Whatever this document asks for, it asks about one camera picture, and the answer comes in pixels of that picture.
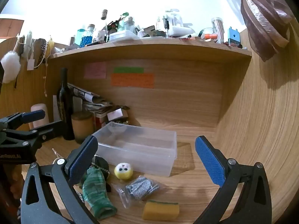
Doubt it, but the pink sticky note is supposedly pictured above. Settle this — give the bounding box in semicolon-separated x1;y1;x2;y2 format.
84;62;107;79

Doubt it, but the wooden shelf board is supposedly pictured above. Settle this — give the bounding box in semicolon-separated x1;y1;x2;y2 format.
48;37;253;60

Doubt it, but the dark wine bottle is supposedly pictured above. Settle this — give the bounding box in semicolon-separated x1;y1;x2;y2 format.
58;68;75;141

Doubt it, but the clear plastic storage box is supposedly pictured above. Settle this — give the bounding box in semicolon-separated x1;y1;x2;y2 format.
91;121;177;177

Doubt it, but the dotted brown ribbon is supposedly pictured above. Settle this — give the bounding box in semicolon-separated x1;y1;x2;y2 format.
35;38;47;68

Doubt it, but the white fluffy pompom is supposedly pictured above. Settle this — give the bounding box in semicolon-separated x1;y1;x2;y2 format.
0;51;21;84

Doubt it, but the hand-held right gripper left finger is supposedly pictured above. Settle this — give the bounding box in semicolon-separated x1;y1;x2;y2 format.
20;135;101;224

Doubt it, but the black round pouch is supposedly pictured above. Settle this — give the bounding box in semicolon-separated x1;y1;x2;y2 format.
92;155;110;180

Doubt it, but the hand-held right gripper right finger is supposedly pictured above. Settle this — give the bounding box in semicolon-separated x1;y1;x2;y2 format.
193;135;272;224

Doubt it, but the glass bowl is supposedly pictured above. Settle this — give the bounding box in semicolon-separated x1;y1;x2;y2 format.
198;27;218;39

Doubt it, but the small cardboard box white label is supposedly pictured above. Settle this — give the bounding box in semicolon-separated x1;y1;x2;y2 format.
93;108;129;131

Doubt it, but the clear jar of brown sticks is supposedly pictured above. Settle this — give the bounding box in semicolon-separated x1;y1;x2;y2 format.
211;17;225;43

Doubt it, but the blue plastic block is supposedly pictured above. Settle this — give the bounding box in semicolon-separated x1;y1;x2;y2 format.
228;26;241;45

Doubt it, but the green striped sock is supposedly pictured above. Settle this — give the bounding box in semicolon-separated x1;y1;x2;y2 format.
79;167;118;220

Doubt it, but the clear bottle with cork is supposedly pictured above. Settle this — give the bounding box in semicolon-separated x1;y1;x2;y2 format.
86;24;96;43

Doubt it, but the teal pump bottle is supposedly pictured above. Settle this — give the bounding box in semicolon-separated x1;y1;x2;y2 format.
117;12;130;32

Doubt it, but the pink cylinder candle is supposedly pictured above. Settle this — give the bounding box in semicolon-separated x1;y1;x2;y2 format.
31;103;50;129

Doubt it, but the white lidded plastic box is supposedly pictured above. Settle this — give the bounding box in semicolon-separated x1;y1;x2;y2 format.
109;30;139;42

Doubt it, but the white hanging cord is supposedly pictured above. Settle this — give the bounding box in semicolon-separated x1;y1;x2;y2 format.
14;30;32;60

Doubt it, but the brown cylinder jar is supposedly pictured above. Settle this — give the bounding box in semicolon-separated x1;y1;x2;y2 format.
71;112;95;144

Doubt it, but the green sticky note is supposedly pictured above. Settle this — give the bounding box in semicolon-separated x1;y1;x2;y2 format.
114;67;144;74

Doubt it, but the brown wooden cabinet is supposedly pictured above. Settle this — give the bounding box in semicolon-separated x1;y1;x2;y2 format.
0;19;24;38

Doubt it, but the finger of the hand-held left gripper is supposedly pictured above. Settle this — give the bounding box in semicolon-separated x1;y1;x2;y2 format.
0;110;46;131
5;120;65;146

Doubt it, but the stack of newspapers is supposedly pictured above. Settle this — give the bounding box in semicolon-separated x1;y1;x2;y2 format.
68;83;113;115

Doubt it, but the yellow sponge with green pad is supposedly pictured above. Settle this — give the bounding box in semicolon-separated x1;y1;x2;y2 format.
142;200;180;221

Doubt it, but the orange sticky note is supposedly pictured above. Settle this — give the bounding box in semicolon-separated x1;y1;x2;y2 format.
111;73;155;89

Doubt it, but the white plastic dispenser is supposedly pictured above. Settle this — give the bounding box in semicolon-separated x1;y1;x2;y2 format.
164;9;195;38

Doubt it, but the bag of grey screws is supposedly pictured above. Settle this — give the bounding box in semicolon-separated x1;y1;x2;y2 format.
112;175;164;209

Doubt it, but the blue glass bottle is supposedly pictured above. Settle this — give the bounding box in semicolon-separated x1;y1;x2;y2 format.
77;29;88;47

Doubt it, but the yellow plush ball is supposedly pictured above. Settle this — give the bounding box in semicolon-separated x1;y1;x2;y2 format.
114;162;133;181

